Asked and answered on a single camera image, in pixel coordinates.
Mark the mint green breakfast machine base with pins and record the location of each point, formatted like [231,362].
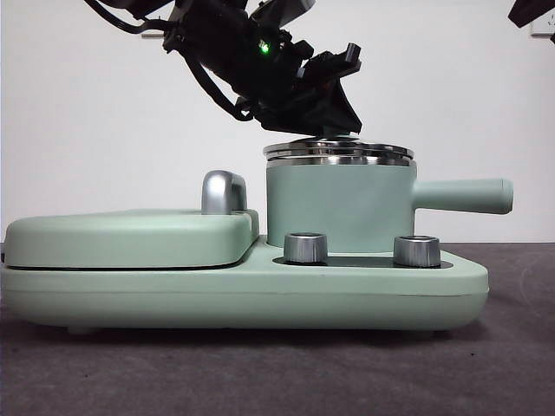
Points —
[260,290]

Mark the black glossy control panel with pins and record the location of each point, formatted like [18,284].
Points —
[360,260]

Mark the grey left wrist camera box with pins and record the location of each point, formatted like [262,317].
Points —
[282,11]

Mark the glass lid with green knob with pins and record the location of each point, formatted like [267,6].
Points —
[338,151]

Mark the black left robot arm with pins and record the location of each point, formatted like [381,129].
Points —
[225,43]

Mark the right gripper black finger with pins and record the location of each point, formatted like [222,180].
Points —
[524,11]
[553,32]

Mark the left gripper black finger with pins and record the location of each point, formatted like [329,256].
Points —
[295,117]
[340,112]

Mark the chrome control knob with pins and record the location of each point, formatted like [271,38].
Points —
[416,250]
[305,248]

